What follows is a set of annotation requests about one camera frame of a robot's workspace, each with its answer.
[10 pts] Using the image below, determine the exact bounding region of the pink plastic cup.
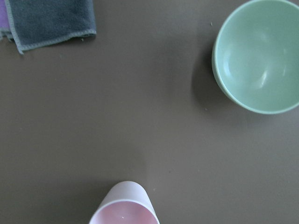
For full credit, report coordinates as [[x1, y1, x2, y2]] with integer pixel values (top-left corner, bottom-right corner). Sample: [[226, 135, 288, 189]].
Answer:
[[89, 181, 160, 224]]

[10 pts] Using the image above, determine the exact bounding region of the mint green bowl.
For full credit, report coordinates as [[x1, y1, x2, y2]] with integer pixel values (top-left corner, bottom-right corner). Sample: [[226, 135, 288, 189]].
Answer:
[[212, 0, 299, 114]]

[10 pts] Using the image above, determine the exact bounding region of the grey folded cloth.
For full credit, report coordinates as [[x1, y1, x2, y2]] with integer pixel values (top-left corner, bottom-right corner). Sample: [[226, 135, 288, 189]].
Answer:
[[5, 0, 97, 54]]

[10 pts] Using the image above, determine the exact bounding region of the purple cloth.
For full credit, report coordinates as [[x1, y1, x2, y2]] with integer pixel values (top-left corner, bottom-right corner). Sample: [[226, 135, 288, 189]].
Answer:
[[0, 0, 12, 40]]

